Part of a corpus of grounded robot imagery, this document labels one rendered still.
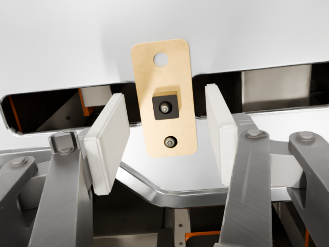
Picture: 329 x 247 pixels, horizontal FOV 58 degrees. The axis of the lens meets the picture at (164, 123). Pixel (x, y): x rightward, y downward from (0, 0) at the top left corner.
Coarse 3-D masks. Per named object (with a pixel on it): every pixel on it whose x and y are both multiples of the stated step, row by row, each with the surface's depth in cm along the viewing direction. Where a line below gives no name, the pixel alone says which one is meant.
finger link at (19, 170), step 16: (16, 160) 12; (32, 160) 12; (0, 176) 11; (16, 176) 11; (0, 192) 10; (16, 192) 11; (0, 208) 10; (16, 208) 11; (0, 224) 10; (16, 224) 10; (32, 224) 12; (0, 240) 10; (16, 240) 10
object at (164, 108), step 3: (162, 102) 20; (165, 102) 20; (168, 102) 20; (159, 105) 20; (162, 105) 19; (165, 105) 19; (168, 105) 19; (162, 108) 19; (165, 108) 19; (168, 108) 19; (162, 111) 19; (165, 111) 19
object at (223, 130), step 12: (216, 96) 16; (216, 108) 15; (216, 120) 13; (228, 120) 13; (216, 132) 14; (228, 132) 12; (216, 144) 14; (228, 144) 13; (216, 156) 15; (228, 156) 13; (228, 168) 13; (228, 180) 13
